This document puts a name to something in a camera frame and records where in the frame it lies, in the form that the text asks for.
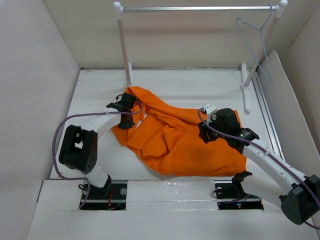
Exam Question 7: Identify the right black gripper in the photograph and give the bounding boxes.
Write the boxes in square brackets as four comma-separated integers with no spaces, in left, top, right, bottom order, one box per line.
[197,112,229,143]

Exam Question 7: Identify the orange trousers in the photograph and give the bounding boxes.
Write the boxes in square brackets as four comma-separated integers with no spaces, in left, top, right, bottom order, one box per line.
[112,86,247,177]

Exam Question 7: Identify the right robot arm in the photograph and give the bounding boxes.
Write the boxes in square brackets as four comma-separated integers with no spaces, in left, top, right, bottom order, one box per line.
[197,103,320,229]

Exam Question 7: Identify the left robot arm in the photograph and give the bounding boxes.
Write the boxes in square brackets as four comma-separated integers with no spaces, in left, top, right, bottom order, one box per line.
[58,93,141,199]

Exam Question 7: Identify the white clothes rack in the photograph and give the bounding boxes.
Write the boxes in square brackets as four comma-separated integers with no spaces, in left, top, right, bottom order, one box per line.
[112,0,288,113]

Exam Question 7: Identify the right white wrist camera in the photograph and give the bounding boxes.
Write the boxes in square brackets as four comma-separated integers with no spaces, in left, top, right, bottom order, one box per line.
[202,102,218,124]

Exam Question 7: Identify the blue wire hanger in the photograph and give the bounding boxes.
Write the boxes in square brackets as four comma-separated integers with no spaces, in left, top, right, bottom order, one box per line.
[236,4,273,85]

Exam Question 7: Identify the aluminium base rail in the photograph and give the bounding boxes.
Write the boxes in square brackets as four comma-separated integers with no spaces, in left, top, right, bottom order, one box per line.
[78,180,264,212]

